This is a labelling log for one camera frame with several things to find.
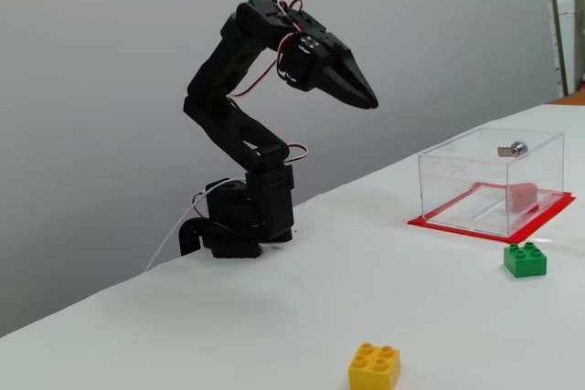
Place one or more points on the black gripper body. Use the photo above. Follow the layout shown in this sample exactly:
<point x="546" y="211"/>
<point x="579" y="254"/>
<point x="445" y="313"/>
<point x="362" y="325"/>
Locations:
<point x="330" y="62"/>

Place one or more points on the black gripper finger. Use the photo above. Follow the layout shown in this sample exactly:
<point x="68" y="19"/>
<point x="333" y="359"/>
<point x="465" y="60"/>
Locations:
<point x="361" y="81"/>
<point x="338" y="88"/>

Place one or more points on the red lego brick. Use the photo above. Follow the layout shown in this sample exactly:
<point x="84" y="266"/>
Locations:
<point x="523" y="198"/>

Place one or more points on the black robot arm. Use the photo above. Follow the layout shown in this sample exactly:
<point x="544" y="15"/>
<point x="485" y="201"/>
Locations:
<point x="219" y="79"/>

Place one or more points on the transparent plastic box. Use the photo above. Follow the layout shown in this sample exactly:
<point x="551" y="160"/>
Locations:
<point x="464" y="180"/>

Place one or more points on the silver metal box lock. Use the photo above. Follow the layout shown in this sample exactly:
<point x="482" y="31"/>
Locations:
<point x="517" y="149"/>

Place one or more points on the green lego brick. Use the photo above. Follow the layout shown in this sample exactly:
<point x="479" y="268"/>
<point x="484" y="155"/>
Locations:
<point x="525" y="264"/>

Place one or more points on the yellow lego brick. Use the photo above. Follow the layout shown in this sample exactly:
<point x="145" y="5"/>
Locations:
<point x="372" y="369"/>

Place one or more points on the black table clamp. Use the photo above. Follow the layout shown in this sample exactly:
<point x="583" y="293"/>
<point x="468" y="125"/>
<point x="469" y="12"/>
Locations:
<point x="187" y="235"/>

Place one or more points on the orange wooden table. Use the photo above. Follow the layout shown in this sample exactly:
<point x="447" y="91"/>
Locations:
<point x="573" y="98"/>

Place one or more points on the metal shelf post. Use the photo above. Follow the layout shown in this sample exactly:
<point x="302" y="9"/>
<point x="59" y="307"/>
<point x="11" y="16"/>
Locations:
<point x="558" y="43"/>

